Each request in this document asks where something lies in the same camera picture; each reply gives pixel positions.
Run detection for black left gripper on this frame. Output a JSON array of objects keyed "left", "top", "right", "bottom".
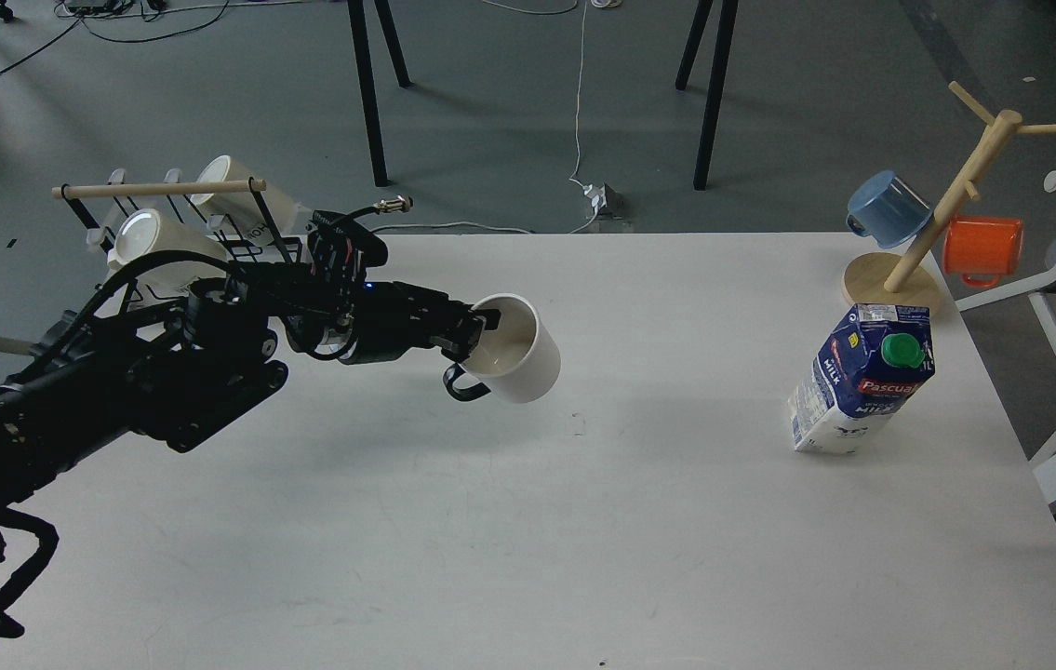
[{"left": 303, "top": 283, "right": 502, "bottom": 365}]

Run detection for white mug black handle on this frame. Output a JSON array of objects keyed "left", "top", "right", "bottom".
[{"left": 444, "top": 293, "right": 562, "bottom": 404}]

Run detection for blue white milk carton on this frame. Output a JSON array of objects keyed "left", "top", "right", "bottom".
[{"left": 788, "top": 302, "right": 936, "bottom": 454}]

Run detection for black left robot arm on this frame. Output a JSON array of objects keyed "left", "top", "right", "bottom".
[{"left": 0, "top": 211, "right": 509, "bottom": 639}]

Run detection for white power adapter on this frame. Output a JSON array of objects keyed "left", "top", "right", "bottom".
[{"left": 583, "top": 183, "right": 628, "bottom": 220}]

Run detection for cream mug rear on rack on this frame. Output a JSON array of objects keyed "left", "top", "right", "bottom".
[{"left": 189, "top": 155, "right": 298, "bottom": 247}]

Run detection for cream mug on rack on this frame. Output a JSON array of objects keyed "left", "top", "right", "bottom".
[
  {"left": 107, "top": 208, "right": 227, "bottom": 296},
  {"left": 189, "top": 155, "right": 298, "bottom": 247}
]

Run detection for black table legs right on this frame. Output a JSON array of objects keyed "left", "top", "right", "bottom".
[{"left": 674, "top": 1, "right": 740, "bottom": 192}]

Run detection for black table legs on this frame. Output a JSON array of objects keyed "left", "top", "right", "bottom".
[
  {"left": 674, "top": 1, "right": 740, "bottom": 192},
  {"left": 346, "top": 1, "right": 412, "bottom": 187}
]

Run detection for cream mug front on rack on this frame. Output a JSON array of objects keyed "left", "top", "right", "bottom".
[{"left": 107, "top": 208, "right": 227, "bottom": 296}]

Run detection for black table legs left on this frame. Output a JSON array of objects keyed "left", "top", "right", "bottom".
[{"left": 346, "top": 1, "right": 412, "bottom": 187}]

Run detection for wooden mug tree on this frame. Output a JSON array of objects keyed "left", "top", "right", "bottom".
[{"left": 842, "top": 81, "right": 1056, "bottom": 311}]

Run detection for blue mug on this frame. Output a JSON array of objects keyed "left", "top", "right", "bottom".
[{"left": 846, "top": 169, "right": 934, "bottom": 249}]

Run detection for orange mug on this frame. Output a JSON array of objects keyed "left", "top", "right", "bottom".
[{"left": 942, "top": 215, "right": 1024, "bottom": 289}]

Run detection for white floor cable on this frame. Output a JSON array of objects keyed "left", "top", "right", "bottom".
[{"left": 366, "top": 0, "right": 626, "bottom": 235}]

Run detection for black wire mug rack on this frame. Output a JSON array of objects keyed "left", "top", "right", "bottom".
[{"left": 52, "top": 157, "right": 308, "bottom": 296}]

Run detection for black floor cable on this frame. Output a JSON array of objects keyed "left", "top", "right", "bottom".
[{"left": 0, "top": 0, "right": 235, "bottom": 122}]

